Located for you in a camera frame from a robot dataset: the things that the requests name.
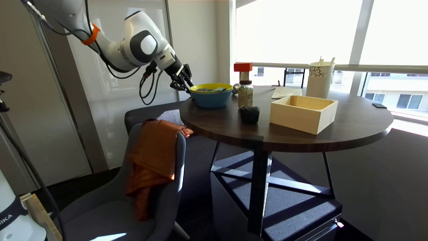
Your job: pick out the round dark wooden table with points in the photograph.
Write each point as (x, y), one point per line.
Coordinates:
(285, 134)

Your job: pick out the black metal frame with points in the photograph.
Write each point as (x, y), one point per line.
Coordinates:
(294, 77)

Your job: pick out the light wooden box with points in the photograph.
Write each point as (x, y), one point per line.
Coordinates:
(302, 114)

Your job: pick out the small flat black object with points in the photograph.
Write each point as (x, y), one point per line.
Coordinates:
(378, 106)

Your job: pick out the black round object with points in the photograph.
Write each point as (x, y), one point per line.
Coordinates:
(249, 115)

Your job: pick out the orange cloth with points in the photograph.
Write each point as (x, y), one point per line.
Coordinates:
(154, 155)

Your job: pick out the light wooden stick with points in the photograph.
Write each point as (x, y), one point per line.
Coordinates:
(40, 215)

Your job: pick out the tall white paper cup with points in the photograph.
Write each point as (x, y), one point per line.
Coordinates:
(319, 80)

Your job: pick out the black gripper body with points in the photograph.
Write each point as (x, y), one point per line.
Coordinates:
(176, 67)

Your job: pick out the yellow and blue bowl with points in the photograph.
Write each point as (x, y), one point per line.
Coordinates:
(210, 99)

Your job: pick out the grey chair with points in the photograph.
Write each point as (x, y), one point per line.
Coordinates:
(111, 209)

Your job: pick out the glass jar with red lid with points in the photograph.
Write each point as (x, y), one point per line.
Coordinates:
(243, 91)

